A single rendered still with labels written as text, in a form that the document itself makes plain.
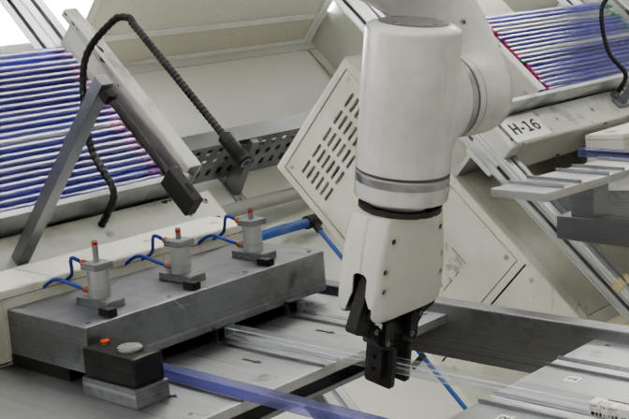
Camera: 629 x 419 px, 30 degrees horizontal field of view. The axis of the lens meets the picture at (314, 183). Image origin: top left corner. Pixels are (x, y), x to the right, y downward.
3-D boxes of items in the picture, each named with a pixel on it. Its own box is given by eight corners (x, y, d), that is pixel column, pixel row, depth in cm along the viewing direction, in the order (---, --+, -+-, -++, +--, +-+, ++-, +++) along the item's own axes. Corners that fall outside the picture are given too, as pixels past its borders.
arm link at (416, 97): (408, 150, 110) (335, 164, 104) (419, 9, 106) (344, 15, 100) (476, 171, 104) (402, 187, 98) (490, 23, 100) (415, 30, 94)
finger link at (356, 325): (377, 242, 105) (400, 276, 108) (331, 313, 102) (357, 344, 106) (387, 246, 104) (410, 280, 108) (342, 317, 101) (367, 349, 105)
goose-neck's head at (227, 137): (255, 156, 134) (232, 129, 136) (243, 159, 133) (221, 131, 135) (248, 166, 135) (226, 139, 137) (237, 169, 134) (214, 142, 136)
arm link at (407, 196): (398, 151, 110) (395, 181, 111) (335, 166, 103) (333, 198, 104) (472, 170, 104) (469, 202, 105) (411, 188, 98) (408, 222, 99)
